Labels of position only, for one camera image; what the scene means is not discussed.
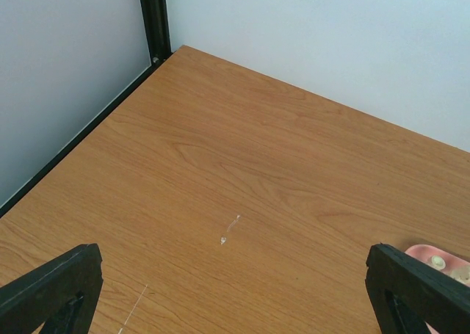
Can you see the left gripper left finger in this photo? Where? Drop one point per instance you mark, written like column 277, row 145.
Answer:
column 58, row 297

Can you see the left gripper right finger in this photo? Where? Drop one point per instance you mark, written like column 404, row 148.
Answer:
column 409, row 296

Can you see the white chess knight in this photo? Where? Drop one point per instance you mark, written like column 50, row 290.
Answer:
column 436, row 262

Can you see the white chess bishop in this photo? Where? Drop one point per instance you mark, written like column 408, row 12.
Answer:
column 461, row 274

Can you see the pink plastic tray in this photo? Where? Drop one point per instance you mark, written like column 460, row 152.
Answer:
column 422, row 252

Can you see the black aluminium frame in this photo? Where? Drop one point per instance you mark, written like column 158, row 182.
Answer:
column 155, row 19

